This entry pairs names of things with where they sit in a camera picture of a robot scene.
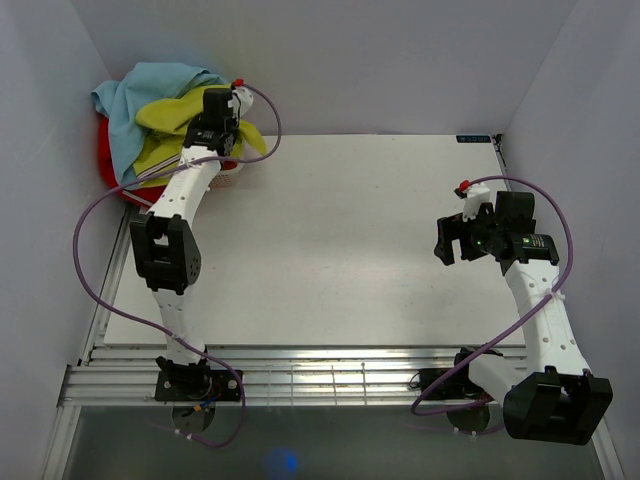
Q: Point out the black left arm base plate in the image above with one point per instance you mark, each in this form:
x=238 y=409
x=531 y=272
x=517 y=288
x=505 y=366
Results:
x=211 y=385

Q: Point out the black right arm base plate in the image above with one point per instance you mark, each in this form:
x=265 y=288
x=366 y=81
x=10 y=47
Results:
x=457 y=387

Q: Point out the white wire grid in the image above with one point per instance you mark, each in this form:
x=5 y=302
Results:
x=361 y=385

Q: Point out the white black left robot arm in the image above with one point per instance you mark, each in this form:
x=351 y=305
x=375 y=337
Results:
x=165 y=251

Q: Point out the aluminium table frame rails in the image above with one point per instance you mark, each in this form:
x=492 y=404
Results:
x=350 y=338

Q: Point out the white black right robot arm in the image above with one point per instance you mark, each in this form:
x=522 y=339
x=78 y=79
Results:
x=558 y=399

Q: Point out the yellow-green trousers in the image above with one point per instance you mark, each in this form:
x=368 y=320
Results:
x=166 y=122

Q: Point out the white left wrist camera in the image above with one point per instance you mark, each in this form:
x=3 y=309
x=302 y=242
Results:
x=242 y=98

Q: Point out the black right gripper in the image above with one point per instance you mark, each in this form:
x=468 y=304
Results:
x=455 y=227

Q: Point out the blue logo sticker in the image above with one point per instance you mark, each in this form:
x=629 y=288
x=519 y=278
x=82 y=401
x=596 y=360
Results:
x=469 y=139

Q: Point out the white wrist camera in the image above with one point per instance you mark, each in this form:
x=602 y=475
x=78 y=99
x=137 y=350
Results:
x=242 y=98
x=474 y=196

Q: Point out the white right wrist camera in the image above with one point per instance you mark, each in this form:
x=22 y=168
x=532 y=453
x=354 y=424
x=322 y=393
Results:
x=474 y=196

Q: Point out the white plastic laundry basket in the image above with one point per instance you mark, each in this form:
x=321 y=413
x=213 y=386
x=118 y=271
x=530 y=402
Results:
x=227 y=176

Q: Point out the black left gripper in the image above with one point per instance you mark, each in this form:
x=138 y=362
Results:
x=197 y=126

